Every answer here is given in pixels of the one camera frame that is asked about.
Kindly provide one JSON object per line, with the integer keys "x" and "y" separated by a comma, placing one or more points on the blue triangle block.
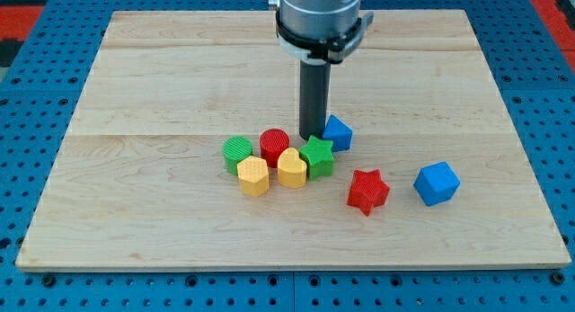
{"x": 339, "y": 133}

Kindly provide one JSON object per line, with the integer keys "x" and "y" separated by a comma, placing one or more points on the yellow hexagon block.
{"x": 254, "y": 177}

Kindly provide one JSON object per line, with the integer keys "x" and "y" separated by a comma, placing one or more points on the yellow heart block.
{"x": 292, "y": 170}

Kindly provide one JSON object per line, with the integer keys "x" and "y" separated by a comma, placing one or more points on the red star block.
{"x": 367, "y": 191}

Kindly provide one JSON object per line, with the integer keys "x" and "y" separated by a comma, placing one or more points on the green star block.
{"x": 317, "y": 153}

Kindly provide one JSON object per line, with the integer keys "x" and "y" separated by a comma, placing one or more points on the blue cube block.
{"x": 436, "y": 183}

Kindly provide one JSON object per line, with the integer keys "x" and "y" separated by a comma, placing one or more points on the red cylinder block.
{"x": 272, "y": 143}

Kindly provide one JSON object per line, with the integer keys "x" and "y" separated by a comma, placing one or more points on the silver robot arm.
{"x": 319, "y": 32}

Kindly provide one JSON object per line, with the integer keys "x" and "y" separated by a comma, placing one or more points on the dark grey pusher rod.
{"x": 313, "y": 99}

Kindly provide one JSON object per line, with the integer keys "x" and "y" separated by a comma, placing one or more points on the green cylinder block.
{"x": 235, "y": 150}

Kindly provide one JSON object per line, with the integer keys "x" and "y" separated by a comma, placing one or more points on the wooden board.
{"x": 139, "y": 183}

